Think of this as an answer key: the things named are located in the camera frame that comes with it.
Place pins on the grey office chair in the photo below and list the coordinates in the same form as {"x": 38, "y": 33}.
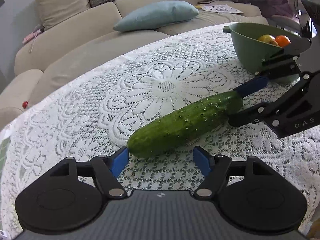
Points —
{"x": 299, "y": 24}

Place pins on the beige back cushion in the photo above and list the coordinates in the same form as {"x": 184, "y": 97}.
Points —
{"x": 53, "y": 12}

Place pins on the white lace tablecloth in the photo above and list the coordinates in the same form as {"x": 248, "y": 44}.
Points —
{"x": 97, "y": 112}

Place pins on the light blue pillow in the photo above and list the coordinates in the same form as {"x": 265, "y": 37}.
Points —
{"x": 156, "y": 15}

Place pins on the green grid table mat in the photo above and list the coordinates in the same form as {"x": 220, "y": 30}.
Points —
{"x": 3, "y": 151}

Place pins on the small red ball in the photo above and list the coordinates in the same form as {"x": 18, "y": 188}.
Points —
{"x": 24, "y": 104}

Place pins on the beige sofa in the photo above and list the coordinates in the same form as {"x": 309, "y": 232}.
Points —
{"x": 88, "y": 40}

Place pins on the orange tangerine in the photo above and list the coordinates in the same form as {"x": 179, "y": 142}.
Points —
{"x": 282, "y": 40}

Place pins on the yellow-green pear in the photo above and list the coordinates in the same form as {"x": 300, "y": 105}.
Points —
{"x": 268, "y": 39}

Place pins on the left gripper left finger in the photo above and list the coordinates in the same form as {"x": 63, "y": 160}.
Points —
{"x": 106, "y": 170}

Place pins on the green cucumber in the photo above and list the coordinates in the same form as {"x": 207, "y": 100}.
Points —
{"x": 184, "y": 125}

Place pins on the printed paper sheet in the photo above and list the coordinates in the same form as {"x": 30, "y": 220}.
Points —
{"x": 221, "y": 9}

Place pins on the pink telephone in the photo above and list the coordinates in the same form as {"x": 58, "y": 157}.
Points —
{"x": 39, "y": 29}

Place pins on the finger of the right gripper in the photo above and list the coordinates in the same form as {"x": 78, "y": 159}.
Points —
{"x": 255, "y": 114}
{"x": 252, "y": 86}

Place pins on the green plastic colander bowl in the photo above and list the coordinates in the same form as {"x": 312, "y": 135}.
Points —
{"x": 251, "y": 52}

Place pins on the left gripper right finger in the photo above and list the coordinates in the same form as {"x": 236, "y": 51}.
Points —
{"x": 215, "y": 171}

